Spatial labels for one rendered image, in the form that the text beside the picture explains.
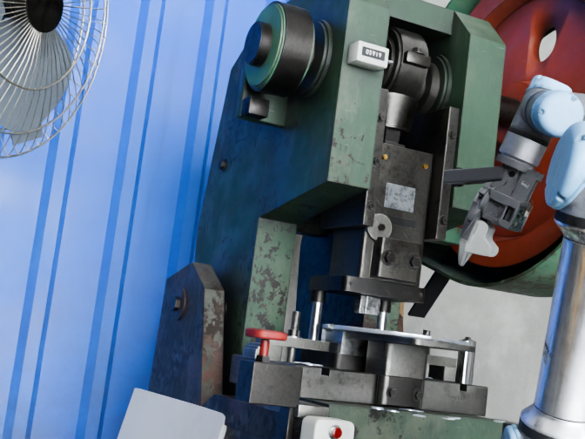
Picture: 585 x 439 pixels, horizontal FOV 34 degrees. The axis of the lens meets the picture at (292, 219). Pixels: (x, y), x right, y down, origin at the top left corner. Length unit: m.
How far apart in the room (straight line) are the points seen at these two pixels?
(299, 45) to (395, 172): 0.33
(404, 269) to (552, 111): 0.51
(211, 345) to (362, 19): 0.77
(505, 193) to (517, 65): 0.69
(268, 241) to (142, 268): 0.95
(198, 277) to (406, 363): 0.57
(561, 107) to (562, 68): 0.65
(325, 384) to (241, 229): 0.51
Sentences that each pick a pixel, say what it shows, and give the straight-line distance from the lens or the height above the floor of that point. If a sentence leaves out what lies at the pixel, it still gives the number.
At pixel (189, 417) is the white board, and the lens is 2.12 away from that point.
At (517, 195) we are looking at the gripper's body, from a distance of 1.75.
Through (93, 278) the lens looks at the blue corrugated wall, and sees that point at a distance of 2.98.
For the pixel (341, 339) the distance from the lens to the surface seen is 1.97.
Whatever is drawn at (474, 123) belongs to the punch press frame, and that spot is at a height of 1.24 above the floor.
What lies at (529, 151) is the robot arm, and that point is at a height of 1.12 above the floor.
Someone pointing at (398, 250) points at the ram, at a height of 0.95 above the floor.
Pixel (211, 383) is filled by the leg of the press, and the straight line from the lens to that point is 2.12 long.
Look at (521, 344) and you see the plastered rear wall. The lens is 3.80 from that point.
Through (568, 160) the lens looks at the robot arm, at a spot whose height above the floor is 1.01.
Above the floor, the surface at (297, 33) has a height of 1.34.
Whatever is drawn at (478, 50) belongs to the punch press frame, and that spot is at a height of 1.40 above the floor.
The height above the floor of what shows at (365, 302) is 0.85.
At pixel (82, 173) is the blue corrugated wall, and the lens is 2.99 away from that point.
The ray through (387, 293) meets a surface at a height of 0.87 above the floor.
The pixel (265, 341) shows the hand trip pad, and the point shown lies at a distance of 1.68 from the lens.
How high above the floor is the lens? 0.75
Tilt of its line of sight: 7 degrees up
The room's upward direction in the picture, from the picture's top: 7 degrees clockwise
